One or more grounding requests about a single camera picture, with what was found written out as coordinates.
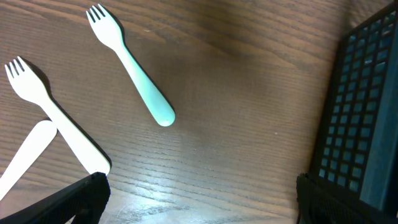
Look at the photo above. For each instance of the black plastic basket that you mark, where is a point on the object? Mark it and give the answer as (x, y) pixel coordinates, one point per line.
(356, 146)

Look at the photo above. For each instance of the white plastic fork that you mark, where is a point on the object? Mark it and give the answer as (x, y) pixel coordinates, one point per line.
(30, 87)

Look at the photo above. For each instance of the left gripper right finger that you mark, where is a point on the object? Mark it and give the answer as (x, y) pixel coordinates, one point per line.
(321, 203)

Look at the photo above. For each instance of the white plastic utensil handle up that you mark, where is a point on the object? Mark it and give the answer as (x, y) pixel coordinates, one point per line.
(35, 143)

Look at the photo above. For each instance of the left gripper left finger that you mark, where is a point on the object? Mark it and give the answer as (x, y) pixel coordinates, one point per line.
(81, 202)

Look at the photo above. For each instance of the mint green plastic fork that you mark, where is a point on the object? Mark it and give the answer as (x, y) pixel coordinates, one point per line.
(109, 33)

